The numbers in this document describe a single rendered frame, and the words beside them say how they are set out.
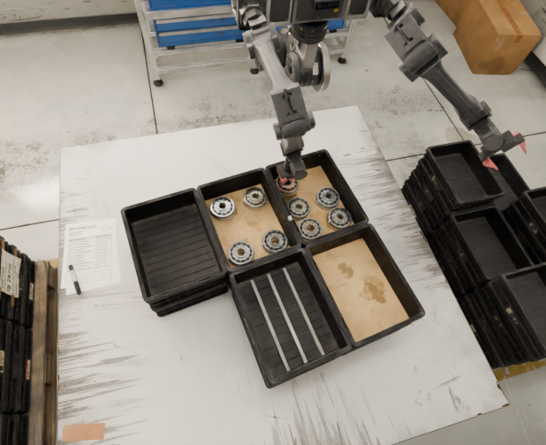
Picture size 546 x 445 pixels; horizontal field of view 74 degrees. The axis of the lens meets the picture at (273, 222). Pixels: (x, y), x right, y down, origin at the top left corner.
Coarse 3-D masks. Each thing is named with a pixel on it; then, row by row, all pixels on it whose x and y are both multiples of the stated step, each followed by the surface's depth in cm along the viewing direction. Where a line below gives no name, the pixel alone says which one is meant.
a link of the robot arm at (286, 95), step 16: (272, 32) 111; (256, 48) 107; (272, 48) 105; (272, 64) 98; (272, 80) 94; (288, 80) 91; (272, 96) 89; (288, 96) 90; (288, 112) 92; (304, 112) 91; (288, 128) 93; (304, 128) 94
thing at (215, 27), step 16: (160, 0) 247; (176, 0) 250; (192, 0) 253; (208, 0) 255; (224, 0) 258; (192, 16) 262; (208, 16) 264; (224, 16) 267; (160, 32) 266; (176, 32) 268; (192, 32) 271; (208, 32) 276; (224, 32) 279; (240, 32) 283
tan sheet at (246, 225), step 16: (240, 192) 158; (208, 208) 153; (240, 208) 154; (272, 208) 155; (224, 224) 150; (240, 224) 150; (256, 224) 151; (272, 224) 151; (224, 240) 146; (240, 240) 147; (256, 240) 147; (256, 256) 144
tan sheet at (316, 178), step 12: (312, 168) 167; (300, 180) 163; (312, 180) 164; (324, 180) 164; (300, 192) 160; (312, 192) 160; (312, 204) 158; (312, 216) 155; (324, 216) 155; (324, 228) 152
